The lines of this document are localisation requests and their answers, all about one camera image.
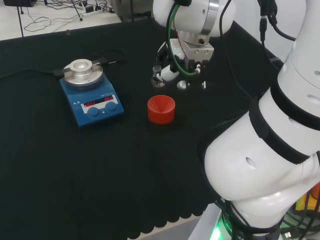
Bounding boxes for black bench cloth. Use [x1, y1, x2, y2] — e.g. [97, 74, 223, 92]
[0, 17, 287, 240]

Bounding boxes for heater with blue base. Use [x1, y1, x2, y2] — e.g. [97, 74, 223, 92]
[53, 57, 125, 130]

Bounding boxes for clear glass round-bottom flask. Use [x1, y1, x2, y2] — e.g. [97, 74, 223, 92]
[150, 65, 167, 89]

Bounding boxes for green robot cable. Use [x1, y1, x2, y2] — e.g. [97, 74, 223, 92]
[165, 3, 197, 76]

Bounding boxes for white power strip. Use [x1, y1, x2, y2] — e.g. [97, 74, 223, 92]
[81, 5, 104, 18]

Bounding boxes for black box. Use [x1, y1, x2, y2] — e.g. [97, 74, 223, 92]
[3, 0, 38, 8]

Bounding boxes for red ribbed flask ring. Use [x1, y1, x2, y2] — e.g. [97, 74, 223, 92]
[146, 94, 176, 125]

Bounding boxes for thick black heater power cable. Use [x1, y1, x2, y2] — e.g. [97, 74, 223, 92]
[0, 68, 61, 81]

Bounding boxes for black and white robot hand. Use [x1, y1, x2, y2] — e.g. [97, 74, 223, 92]
[156, 39, 215, 90]

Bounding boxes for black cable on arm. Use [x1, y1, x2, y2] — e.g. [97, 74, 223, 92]
[258, 0, 297, 48]

